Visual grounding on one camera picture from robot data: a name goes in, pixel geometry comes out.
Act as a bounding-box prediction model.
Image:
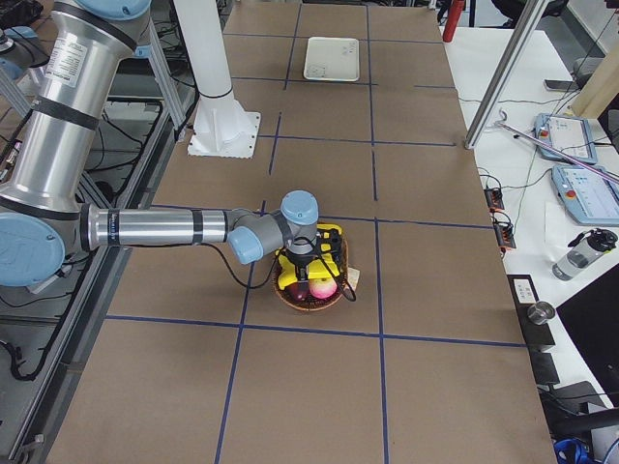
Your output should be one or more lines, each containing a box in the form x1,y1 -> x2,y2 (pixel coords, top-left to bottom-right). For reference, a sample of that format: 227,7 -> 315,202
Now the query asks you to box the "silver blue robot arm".
1,1 -> 318,287

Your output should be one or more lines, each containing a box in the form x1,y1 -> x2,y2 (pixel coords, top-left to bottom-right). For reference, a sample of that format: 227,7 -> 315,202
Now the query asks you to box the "small steel cup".
526,301 -> 556,325

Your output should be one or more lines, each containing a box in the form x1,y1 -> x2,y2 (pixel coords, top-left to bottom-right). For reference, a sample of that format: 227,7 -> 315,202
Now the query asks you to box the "lower blue teach pendant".
551,165 -> 618,227

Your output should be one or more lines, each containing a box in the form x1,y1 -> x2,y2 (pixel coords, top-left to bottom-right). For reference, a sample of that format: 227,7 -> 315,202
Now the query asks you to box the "clear water bottle black lid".
551,228 -> 618,281

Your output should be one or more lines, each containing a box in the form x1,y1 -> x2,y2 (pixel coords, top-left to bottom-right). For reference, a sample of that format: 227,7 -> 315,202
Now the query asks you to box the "white rectangular bear tray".
303,37 -> 360,82

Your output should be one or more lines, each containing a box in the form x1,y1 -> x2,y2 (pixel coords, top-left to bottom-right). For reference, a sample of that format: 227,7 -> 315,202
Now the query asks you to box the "upper blue teach pendant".
534,113 -> 598,165

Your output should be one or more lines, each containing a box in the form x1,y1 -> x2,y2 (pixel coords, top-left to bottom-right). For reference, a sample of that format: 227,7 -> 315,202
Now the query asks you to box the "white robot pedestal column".
174,0 -> 261,159

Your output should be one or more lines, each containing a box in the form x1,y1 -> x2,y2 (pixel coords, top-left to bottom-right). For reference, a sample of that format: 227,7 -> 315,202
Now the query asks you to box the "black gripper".
288,239 -> 316,290

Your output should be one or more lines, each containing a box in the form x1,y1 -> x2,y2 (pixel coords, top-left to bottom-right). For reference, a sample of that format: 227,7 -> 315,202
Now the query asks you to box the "pink metal rod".
492,111 -> 619,184

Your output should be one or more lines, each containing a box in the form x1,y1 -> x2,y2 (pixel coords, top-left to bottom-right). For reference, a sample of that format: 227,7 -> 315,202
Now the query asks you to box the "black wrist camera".
317,228 -> 343,261

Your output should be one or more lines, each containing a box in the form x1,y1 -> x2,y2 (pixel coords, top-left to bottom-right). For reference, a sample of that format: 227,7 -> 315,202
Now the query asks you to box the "brown wicker basket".
273,232 -> 354,312

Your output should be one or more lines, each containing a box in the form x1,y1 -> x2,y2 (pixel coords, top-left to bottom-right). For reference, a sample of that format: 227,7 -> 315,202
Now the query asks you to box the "paper price tag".
347,267 -> 360,290

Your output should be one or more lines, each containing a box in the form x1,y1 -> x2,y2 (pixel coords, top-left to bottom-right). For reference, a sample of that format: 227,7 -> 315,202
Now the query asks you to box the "aluminium frame post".
464,0 -> 549,149

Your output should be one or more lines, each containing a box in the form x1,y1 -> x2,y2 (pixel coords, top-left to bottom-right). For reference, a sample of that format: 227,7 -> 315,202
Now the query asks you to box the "dark red mango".
285,282 -> 310,302

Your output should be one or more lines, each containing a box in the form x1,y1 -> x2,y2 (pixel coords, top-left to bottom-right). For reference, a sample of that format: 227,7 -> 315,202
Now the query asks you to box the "blue teach pendant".
551,165 -> 618,227
534,113 -> 598,165

